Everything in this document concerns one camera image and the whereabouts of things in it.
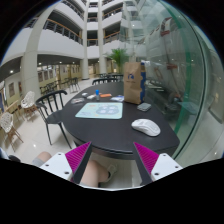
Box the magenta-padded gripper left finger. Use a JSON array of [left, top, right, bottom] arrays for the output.
[[39, 141, 93, 185]]

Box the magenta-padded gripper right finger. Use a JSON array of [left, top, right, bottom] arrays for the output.
[[132, 141, 184, 186]]

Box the white perforated computer mouse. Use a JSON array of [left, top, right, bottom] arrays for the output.
[[131, 118, 162, 138]]

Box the light green printed mouse pad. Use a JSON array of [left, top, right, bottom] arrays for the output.
[[74, 102, 124, 120]]

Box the person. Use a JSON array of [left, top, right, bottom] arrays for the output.
[[0, 147, 118, 188]]

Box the black spindle-back chair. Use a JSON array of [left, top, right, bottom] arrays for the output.
[[35, 89, 73, 150], [91, 74, 124, 86]]

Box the small grey flat case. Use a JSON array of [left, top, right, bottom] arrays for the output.
[[136, 102, 152, 113]]

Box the clear plastic snack bag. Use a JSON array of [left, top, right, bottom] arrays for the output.
[[70, 97, 86, 105]]

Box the white lattice chair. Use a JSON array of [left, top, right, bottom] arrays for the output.
[[20, 90, 38, 118], [0, 111, 24, 151]]

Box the group of black chairs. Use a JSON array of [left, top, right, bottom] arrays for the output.
[[39, 77, 81, 96]]

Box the white and blue plastic packet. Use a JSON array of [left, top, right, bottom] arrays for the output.
[[110, 95, 125, 103]]

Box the brown paper bag blue print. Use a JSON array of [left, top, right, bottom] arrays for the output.
[[123, 61, 147, 106]]

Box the green potted palm plant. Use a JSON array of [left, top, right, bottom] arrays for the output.
[[106, 48, 130, 74]]

